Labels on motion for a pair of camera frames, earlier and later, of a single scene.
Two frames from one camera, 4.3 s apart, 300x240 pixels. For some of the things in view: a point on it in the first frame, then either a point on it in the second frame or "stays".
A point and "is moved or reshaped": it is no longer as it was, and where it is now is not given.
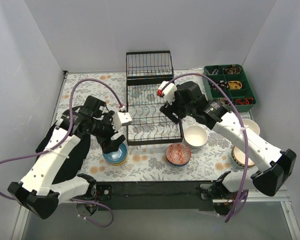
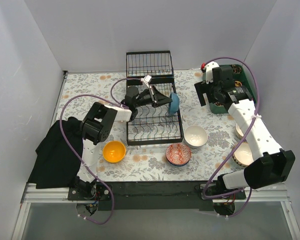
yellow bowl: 120,163 → 114,151
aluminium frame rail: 276,196 stays
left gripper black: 110,142 → 154,97
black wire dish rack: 145,70 stays
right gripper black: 172,113 → 201,92
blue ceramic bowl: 117,156 is moved or reshaped
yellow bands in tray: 235,85 stays
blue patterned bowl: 177,165 stays
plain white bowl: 195,135 stays
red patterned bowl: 178,154 stays
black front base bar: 156,195 stays
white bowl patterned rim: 239,156 stays
